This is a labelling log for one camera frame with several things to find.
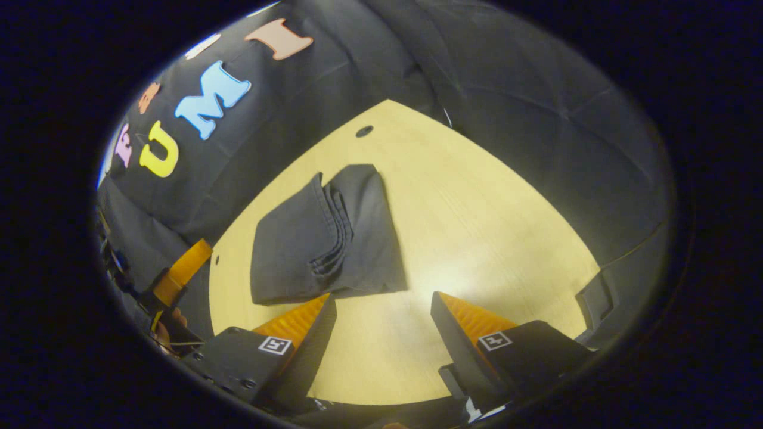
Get black table edge clamp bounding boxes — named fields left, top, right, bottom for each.
left=575, top=271, right=618, bottom=328

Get black backdrop cloth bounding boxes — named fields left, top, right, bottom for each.
left=95, top=0, right=677, bottom=352

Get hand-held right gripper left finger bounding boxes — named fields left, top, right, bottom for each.
left=182, top=293, right=337, bottom=409

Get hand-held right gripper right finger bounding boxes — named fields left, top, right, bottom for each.
left=430, top=291, right=594, bottom=413

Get dark grey jeans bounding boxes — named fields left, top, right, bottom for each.
left=250, top=164, right=409, bottom=306

